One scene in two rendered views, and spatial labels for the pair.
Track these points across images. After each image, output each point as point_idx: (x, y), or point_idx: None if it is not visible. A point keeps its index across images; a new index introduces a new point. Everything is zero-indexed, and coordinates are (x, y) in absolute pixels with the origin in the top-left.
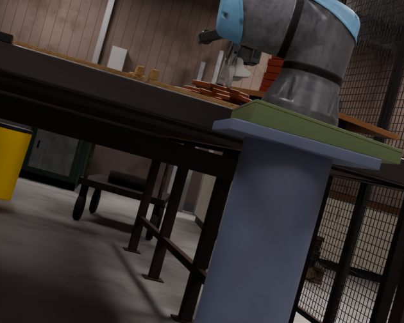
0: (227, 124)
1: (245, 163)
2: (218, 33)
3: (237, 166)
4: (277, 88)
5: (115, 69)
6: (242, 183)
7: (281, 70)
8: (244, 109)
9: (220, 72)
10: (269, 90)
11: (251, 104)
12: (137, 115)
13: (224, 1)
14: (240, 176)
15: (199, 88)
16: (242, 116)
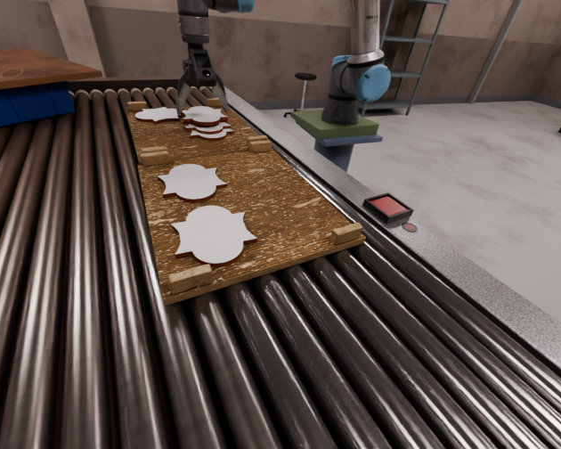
0: (375, 141)
1: (351, 149)
2: (371, 102)
3: (345, 152)
4: (356, 111)
5: (281, 158)
6: (349, 157)
7: (351, 102)
8: (356, 129)
9: (180, 99)
10: (353, 114)
11: (369, 126)
12: None
13: (388, 85)
14: (348, 155)
15: (226, 126)
16: (355, 133)
